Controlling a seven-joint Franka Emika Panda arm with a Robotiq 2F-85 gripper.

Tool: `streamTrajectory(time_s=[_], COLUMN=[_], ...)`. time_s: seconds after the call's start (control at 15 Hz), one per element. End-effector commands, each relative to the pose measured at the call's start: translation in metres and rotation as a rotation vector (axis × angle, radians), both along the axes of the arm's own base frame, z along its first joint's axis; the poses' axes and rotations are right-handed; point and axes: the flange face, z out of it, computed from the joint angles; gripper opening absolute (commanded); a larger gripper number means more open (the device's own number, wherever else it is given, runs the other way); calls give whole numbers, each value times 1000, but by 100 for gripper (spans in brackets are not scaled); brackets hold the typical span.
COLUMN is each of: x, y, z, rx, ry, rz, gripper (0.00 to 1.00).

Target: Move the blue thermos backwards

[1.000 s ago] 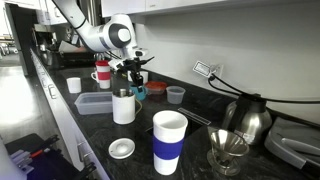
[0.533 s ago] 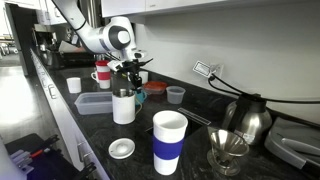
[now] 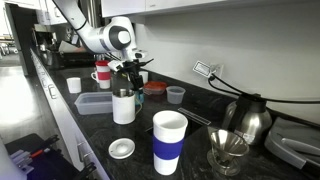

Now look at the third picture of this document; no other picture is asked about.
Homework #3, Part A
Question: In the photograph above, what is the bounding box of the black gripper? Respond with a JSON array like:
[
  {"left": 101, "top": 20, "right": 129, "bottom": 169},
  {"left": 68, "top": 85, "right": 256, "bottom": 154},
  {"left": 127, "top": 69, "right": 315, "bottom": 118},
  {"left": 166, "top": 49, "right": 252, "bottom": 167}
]
[{"left": 121, "top": 60, "right": 146, "bottom": 92}]

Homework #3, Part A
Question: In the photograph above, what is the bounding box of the blue mug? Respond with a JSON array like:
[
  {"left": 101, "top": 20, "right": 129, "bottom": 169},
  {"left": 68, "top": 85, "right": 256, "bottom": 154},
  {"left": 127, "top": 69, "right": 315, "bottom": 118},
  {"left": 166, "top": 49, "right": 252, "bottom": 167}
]
[{"left": 134, "top": 87, "right": 146, "bottom": 106}]

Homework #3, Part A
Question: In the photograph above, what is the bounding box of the small white cup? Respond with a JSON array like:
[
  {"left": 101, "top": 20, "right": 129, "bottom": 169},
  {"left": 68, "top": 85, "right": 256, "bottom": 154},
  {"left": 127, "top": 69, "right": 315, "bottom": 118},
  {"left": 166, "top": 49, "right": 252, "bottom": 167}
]
[{"left": 139, "top": 70, "right": 150, "bottom": 85}]

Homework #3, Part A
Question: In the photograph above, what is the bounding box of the white french press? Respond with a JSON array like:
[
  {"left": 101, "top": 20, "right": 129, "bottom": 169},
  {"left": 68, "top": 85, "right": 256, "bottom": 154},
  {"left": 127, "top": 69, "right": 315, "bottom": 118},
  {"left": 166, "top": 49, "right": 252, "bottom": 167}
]
[{"left": 111, "top": 88, "right": 144, "bottom": 126}]

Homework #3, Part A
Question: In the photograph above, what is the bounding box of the red and white striped tumbler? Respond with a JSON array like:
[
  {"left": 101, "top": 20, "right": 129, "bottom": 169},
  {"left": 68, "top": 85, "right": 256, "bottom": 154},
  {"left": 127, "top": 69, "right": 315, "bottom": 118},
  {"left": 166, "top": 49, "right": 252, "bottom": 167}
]
[{"left": 95, "top": 60, "right": 112, "bottom": 90}]

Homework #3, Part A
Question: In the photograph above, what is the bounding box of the small clear plastic cup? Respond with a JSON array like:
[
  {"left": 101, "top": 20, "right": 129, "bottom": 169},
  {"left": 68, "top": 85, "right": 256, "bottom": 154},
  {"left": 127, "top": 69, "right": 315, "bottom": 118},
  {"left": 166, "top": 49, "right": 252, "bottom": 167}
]
[{"left": 165, "top": 85, "right": 187, "bottom": 105}]

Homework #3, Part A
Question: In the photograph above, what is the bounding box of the clear rectangular plastic container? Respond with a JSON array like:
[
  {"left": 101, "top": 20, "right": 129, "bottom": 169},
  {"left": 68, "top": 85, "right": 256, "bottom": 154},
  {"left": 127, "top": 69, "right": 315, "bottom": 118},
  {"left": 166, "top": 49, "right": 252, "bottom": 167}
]
[{"left": 74, "top": 91, "right": 114, "bottom": 116}]

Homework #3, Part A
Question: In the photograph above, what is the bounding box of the white cup with blue band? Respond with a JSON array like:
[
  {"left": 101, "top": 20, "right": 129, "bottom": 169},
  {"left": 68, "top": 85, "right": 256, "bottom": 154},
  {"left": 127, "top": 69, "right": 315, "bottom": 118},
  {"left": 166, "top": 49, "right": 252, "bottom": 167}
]
[{"left": 152, "top": 110, "right": 189, "bottom": 176}]

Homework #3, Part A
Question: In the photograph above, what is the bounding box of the black flat ruler strip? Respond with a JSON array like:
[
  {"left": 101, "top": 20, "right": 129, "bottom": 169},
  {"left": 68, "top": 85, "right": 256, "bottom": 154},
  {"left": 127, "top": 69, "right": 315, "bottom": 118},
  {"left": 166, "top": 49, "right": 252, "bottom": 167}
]
[{"left": 177, "top": 106, "right": 212, "bottom": 126}]

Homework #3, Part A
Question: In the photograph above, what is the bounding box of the white label tag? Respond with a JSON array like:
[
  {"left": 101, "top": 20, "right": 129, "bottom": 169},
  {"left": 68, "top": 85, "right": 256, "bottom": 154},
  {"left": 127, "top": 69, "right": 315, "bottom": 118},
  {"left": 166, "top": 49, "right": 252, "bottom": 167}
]
[{"left": 192, "top": 60, "right": 212, "bottom": 78}]

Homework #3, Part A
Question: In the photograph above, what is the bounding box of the plain white cup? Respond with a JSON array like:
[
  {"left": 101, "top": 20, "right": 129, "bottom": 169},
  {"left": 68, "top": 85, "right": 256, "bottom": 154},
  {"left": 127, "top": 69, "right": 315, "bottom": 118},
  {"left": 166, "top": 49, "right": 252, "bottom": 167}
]
[{"left": 66, "top": 77, "right": 82, "bottom": 94}]

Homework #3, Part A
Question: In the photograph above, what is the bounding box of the white round lid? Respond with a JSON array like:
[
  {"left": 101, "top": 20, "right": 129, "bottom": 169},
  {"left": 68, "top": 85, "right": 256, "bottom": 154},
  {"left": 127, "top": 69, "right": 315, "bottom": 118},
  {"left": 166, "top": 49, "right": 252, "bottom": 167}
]
[{"left": 108, "top": 137, "right": 136, "bottom": 160}]

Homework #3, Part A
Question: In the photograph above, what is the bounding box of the black countertop appliance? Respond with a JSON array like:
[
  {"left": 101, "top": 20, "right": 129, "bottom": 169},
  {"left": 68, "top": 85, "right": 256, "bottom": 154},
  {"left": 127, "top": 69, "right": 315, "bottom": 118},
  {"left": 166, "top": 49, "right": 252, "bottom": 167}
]
[{"left": 61, "top": 49, "right": 98, "bottom": 68}]

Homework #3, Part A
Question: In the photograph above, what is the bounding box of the white paper sheet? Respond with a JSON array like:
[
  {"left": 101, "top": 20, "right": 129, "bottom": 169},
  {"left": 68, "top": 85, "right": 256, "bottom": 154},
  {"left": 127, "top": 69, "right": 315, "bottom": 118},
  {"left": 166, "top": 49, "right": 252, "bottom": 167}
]
[{"left": 58, "top": 40, "right": 85, "bottom": 54}]

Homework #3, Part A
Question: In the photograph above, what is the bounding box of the white lower cabinet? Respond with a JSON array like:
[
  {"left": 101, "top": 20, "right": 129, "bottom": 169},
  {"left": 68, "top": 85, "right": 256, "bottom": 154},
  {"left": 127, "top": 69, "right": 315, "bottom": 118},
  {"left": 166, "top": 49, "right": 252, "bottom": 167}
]
[{"left": 29, "top": 48, "right": 111, "bottom": 180}]

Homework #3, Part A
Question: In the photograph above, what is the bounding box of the white cabinet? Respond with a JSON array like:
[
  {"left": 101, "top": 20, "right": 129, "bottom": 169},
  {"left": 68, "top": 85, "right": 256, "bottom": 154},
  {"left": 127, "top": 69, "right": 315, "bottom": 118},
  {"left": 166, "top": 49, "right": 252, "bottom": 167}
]
[
  {"left": 29, "top": 48, "right": 111, "bottom": 180},
  {"left": 99, "top": 0, "right": 320, "bottom": 18}
]

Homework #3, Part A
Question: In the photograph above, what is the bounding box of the white upper cabinet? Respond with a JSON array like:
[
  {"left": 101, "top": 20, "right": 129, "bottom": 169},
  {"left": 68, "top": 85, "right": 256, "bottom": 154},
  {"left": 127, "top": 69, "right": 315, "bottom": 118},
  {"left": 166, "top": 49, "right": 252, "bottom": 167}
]
[{"left": 99, "top": 0, "right": 320, "bottom": 18}]

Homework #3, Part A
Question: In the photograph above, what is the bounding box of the clear glass dripper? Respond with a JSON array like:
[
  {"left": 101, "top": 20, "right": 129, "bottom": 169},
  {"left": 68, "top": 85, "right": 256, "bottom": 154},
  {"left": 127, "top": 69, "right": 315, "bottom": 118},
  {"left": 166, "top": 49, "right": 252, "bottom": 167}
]
[{"left": 206, "top": 125, "right": 250, "bottom": 177}]

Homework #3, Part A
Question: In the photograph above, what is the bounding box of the stainless steel carafe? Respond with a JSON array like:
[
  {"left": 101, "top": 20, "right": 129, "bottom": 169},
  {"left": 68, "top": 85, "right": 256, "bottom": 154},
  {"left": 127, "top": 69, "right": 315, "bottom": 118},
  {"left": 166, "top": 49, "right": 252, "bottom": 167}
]
[{"left": 221, "top": 93, "right": 273, "bottom": 146}]

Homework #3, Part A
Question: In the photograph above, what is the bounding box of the red marker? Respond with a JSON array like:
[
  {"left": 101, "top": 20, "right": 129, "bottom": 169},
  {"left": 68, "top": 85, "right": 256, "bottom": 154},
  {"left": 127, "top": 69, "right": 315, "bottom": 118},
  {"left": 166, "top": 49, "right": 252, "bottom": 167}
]
[{"left": 29, "top": 148, "right": 45, "bottom": 159}]

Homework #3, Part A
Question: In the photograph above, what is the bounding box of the grey plastic tray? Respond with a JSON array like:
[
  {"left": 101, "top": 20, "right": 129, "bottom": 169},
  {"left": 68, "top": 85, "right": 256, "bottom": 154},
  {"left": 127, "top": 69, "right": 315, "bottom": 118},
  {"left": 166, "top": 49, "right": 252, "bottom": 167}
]
[{"left": 264, "top": 116, "right": 320, "bottom": 171}]

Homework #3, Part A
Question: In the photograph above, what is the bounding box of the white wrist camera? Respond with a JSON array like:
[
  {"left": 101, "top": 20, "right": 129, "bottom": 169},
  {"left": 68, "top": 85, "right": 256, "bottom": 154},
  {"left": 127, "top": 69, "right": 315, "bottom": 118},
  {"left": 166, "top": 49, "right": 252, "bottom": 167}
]
[{"left": 107, "top": 59, "right": 126, "bottom": 73}]

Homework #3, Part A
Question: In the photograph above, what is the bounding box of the white mug with handle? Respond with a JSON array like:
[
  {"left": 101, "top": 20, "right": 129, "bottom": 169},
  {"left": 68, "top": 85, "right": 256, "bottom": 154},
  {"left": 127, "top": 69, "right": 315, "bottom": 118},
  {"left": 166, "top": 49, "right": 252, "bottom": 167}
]
[{"left": 90, "top": 70, "right": 100, "bottom": 84}]

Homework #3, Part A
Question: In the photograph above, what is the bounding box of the black power cable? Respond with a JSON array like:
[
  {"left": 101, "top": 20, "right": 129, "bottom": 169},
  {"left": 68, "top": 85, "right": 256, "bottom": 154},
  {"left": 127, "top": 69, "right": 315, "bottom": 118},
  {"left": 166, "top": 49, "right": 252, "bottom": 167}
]
[
  {"left": 207, "top": 77, "right": 242, "bottom": 98},
  {"left": 210, "top": 73, "right": 320, "bottom": 104}
]

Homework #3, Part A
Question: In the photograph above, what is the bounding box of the white wall outlet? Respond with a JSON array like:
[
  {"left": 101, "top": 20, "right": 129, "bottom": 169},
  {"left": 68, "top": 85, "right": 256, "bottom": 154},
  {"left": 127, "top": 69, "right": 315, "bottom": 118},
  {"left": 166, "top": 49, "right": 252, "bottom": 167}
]
[{"left": 210, "top": 63, "right": 224, "bottom": 78}]

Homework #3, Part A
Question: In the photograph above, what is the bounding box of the metal drawer handle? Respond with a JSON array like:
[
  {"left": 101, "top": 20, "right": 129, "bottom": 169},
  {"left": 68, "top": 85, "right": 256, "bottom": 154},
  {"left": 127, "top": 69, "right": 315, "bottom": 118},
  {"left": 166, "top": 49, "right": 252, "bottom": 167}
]
[
  {"left": 76, "top": 141, "right": 93, "bottom": 164},
  {"left": 47, "top": 83, "right": 58, "bottom": 100}
]

